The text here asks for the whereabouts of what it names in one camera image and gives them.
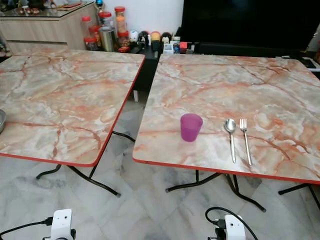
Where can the wide red-lidded clear jar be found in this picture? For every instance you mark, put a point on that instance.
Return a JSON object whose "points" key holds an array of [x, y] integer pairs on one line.
{"points": [[106, 19]]}

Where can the slim red-lidded jar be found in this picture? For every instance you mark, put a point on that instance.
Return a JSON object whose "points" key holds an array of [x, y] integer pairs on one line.
{"points": [[86, 26]]}

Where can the yellow-topped dark figurine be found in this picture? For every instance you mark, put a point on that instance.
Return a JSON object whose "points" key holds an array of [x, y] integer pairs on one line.
{"points": [[155, 38]]}

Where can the light wooden cabinet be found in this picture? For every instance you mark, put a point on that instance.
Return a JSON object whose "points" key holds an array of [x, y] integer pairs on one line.
{"points": [[45, 30]]}

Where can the steel tumbler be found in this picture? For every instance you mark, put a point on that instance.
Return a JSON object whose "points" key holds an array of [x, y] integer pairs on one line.
{"points": [[106, 40]]}

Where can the small white figurine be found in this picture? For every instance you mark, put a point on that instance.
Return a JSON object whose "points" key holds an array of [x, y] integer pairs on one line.
{"points": [[133, 36]]}

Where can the shallow metal bowl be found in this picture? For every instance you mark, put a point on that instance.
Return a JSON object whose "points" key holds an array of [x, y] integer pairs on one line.
{"points": [[2, 121]]}

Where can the short red-lidded jar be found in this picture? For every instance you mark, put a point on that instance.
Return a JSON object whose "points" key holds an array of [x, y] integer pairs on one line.
{"points": [[91, 43]]}

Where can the silver metal spoon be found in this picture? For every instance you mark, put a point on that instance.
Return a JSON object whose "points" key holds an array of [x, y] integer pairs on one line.
{"points": [[230, 125]]}

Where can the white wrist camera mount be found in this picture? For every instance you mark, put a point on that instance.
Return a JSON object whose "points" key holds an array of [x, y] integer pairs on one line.
{"points": [[234, 227], [62, 221]]}

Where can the silver metal fork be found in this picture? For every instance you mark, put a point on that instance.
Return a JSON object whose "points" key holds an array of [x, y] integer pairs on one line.
{"points": [[245, 135]]}

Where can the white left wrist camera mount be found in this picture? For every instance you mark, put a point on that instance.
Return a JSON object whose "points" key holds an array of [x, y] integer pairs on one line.
{"points": [[62, 221]]}

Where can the marble folding table holding cutlery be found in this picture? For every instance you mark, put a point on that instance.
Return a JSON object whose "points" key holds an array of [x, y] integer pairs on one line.
{"points": [[230, 85]]}

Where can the black television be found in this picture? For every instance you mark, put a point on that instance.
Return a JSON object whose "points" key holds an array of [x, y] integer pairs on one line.
{"points": [[245, 20]]}

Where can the tall red-lidded snack jar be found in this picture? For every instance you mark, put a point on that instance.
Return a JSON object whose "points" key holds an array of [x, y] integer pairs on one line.
{"points": [[120, 20]]}

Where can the red-lidded jar of dark snacks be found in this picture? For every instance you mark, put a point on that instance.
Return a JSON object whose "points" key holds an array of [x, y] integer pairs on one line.
{"points": [[124, 40]]}

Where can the purple plastic cup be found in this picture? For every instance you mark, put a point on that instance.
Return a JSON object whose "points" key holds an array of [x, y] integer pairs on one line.
{"points": [[190, 129]]}

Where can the blue ball ornament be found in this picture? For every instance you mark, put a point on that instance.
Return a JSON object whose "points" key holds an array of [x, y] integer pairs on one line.
{"points": [[99, 4]]}

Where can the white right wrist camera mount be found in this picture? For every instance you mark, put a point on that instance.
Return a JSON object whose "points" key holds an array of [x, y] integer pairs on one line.
{"points": [[234, 227]]}

